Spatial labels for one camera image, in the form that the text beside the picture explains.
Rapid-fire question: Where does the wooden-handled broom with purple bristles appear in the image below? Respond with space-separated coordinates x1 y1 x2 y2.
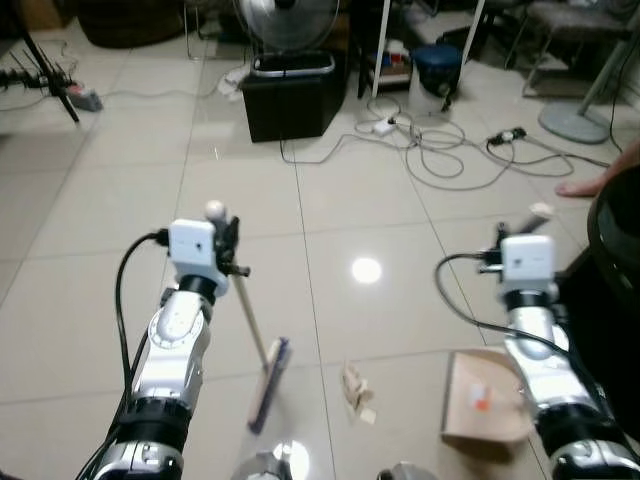
204 200 294 435

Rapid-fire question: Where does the person's bare foot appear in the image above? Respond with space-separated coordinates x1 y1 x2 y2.
554 140 640 199

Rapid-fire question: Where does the black power adapter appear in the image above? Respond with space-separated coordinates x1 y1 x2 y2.
486 127 529 149

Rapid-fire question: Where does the glossy black round furniture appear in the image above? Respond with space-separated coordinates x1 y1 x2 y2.
553 163 640 446

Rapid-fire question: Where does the grey standing fan base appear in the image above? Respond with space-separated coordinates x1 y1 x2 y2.
539 15 640 146

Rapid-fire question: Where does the black square bin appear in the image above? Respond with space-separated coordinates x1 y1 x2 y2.
242 53 349 143

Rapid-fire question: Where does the white crumpled cloth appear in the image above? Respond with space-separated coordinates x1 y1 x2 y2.
217 64 252 98

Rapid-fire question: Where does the crumpled beige paper scrap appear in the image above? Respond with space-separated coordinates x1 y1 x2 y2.
341 363 377 423

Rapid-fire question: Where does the grey power strip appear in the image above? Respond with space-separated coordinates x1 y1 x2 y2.
60 85 105 112

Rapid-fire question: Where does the silver left robot leg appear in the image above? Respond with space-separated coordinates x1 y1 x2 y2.
231 449 293 480

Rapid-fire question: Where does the silver electric fan head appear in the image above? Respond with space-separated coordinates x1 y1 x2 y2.
234 0 342 57

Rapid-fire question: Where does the white table leg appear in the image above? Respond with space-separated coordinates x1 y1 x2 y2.
371 0 392 98

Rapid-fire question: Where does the grey metal-framed chair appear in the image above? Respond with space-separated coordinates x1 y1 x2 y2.
508 0 623 98

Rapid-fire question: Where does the black tripod stand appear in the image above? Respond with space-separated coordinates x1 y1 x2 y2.
0 15 83 124

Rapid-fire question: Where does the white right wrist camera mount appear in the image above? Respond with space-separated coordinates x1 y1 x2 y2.
499 234 559 293

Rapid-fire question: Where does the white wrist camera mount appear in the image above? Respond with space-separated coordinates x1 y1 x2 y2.
167 219 224 283
499 234 559 293

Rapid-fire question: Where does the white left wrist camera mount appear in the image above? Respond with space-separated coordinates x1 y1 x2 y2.
167 219 224 283

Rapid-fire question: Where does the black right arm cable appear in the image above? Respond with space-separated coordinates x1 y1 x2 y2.
434 252 549 363

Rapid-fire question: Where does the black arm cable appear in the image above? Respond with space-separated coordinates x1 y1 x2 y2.
113 231 171 401
434 252 549 363

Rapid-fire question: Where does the grey tangled floor cable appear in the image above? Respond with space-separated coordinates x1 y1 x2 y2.
362 93 613 193

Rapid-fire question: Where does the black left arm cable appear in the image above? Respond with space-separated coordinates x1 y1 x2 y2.
113 231 171 401

